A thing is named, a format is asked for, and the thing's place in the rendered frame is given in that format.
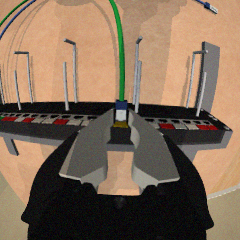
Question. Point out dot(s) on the green patch cord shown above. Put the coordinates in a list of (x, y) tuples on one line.
[(120, 41)]

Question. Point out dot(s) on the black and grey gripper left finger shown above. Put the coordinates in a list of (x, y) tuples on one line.
[(81, 158)]

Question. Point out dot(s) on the black network port rack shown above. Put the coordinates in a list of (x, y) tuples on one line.
[(50, 123)]

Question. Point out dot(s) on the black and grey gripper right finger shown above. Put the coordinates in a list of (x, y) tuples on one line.
[(158, 161)]

